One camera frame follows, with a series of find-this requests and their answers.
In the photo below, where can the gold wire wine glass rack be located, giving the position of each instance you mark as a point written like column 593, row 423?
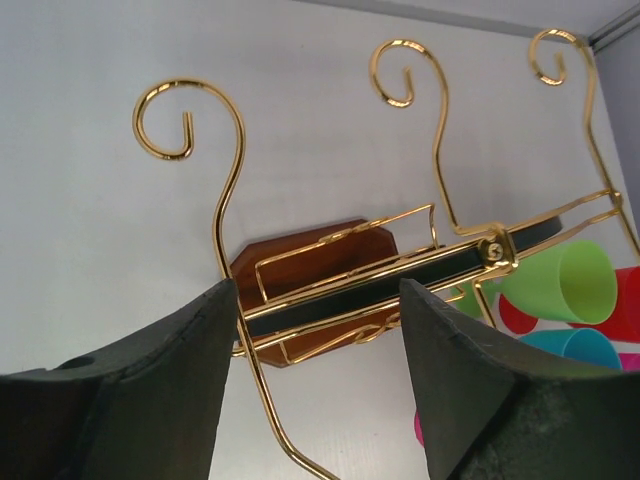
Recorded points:
column 363, row 302

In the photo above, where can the red plastic wine glass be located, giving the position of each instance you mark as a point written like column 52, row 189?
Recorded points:
column 622, row 325

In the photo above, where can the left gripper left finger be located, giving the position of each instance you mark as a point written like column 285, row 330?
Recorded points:
column 144, row 407

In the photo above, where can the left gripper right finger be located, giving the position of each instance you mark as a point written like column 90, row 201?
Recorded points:
column 493, row 407

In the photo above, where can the green plastic wine glass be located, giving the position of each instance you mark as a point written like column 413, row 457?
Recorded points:
column 572, row 282

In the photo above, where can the pink plastic wine glass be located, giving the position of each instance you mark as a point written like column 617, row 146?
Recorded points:
column 630, row 361
column 418, row 429

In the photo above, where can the blue plastic wine glass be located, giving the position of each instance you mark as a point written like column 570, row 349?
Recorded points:
column 585, row 345

